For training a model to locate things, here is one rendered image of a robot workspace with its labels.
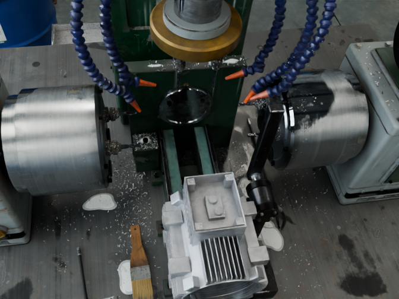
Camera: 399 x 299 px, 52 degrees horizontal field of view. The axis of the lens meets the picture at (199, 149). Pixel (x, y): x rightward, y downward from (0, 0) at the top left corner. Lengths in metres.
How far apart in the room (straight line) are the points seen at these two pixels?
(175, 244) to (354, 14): 2.86
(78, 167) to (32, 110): 0.15
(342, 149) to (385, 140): 0.10
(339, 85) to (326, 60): 0.65
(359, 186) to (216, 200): 0.53
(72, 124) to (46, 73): 0.66
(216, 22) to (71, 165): 0.42
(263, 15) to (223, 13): 2.38
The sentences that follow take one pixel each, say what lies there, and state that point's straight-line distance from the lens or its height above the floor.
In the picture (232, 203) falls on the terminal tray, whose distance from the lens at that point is 0.82.
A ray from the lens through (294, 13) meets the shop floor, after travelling 3.27.
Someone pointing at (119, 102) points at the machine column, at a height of 0.90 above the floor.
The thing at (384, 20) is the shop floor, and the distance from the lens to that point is 3.51.
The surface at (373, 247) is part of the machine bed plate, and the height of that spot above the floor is 0.80.
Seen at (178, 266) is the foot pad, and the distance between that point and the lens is 0.80.
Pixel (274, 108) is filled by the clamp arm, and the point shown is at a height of 1.25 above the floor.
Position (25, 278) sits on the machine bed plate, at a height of 0.80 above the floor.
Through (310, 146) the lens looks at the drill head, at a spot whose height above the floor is 1.08.
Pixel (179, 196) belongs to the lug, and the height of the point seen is 1.09.
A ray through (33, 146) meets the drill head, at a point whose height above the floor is 1.13.
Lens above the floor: 1.83
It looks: 54 degrees down
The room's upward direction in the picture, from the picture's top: 7 degrees clockwise
